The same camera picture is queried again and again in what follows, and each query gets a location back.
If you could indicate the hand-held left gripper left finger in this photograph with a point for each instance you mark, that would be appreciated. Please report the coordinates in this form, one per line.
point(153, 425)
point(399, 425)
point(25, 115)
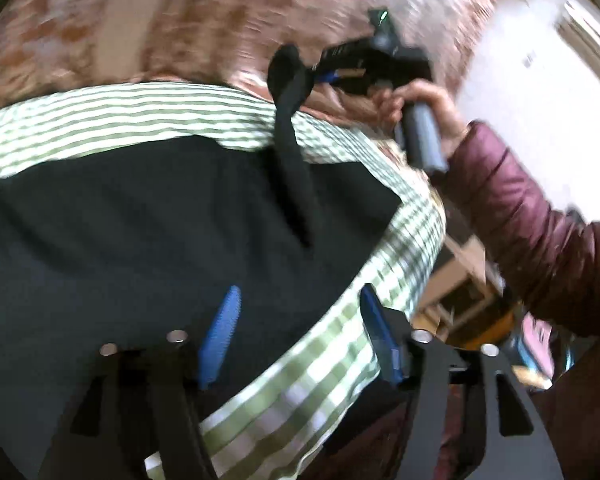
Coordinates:
point(221, 332)

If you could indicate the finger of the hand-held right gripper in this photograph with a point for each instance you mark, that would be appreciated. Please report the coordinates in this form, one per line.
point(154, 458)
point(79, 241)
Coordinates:
point(332, 76)

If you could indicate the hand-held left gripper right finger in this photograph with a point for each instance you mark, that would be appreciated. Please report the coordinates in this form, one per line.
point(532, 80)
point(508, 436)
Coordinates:
point(380, 335)

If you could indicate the black pants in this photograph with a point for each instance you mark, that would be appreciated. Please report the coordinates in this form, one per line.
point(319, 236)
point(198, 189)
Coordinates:
point(155, 240)

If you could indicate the person's right forearm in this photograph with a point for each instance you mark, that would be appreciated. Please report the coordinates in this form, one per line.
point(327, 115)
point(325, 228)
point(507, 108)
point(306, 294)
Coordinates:
point(530, 220)

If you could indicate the person's right hand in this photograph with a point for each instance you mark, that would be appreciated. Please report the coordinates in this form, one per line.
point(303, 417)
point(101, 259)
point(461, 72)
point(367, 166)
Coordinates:
point(440, 105)

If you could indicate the wooden furniture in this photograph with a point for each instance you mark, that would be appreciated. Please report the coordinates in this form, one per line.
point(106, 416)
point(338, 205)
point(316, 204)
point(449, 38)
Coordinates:
point(472, 285)

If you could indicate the brown patterned curtain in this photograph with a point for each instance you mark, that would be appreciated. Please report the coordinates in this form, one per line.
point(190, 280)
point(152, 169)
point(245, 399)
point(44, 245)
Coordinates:
point(205, 15)

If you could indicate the green checked blanket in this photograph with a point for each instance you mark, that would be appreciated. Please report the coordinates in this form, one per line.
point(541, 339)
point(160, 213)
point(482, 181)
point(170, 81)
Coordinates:
point(145, 110)

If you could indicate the white window frame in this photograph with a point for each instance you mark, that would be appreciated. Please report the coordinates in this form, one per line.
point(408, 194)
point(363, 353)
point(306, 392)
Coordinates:
point(587, 30)

